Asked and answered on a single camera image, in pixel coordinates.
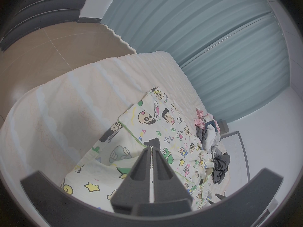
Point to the grey bedside table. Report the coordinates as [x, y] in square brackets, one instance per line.
[223, 125]

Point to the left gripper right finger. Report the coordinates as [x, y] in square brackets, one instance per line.
[170, 190]

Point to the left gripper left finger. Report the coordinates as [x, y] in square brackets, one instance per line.
[135, 190]

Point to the white printed pyjama top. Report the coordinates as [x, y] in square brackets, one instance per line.
[165, 126]

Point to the dark grey cabinet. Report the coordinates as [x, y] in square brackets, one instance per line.
[47, 3]

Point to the black garment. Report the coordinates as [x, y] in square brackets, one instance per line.
[221, 167]

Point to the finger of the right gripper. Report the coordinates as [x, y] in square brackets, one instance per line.
[220, 197]

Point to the bed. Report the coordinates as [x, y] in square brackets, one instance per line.
[59, 103]

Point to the blue-green curtain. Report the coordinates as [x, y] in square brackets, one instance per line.
[236, 74]
[177, 15]

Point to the pile of clothes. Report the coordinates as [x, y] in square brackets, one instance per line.
[210, 131]

